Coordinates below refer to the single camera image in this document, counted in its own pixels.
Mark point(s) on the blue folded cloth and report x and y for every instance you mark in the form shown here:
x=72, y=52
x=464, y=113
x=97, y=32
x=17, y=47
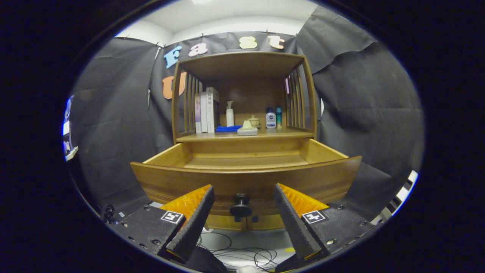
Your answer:
x=225, y=129

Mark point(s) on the wooden drawer with black knob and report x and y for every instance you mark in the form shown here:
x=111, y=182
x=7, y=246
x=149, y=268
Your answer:
x=227, y=182

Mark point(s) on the brown wooden cabinet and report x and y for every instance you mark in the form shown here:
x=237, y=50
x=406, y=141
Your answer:
x=242, y=64

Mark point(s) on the white book with dark cover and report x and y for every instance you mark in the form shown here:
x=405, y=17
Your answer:
x=212, y=110

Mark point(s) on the white furniture piece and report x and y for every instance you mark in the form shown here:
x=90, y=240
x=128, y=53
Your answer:
x=407, y=189

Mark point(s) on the beige lidded ceramic teacup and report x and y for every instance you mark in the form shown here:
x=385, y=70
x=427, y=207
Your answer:
x=255, y=120

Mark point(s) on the white lotion bottle blue cap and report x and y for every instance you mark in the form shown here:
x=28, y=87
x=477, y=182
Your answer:
x=270, y=120

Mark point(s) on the teal slim bottle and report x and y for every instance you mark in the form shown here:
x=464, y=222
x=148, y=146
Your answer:
x=279, y=117

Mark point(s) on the thin white book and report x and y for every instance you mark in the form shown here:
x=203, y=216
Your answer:
x=204, y=113

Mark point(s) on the wooden countertop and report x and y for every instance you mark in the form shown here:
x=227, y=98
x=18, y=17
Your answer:
x=280, y=133

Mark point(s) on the purple spine book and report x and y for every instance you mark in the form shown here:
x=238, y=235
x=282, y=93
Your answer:
x=197, y=113

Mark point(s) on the white pump bottle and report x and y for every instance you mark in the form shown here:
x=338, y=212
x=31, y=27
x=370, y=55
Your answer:
x=230, y=117

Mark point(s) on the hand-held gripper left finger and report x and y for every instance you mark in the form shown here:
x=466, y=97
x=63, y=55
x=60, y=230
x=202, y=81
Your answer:
x=195, y=223

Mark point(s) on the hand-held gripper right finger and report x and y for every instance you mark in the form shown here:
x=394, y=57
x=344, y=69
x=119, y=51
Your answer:
x=293, y=223

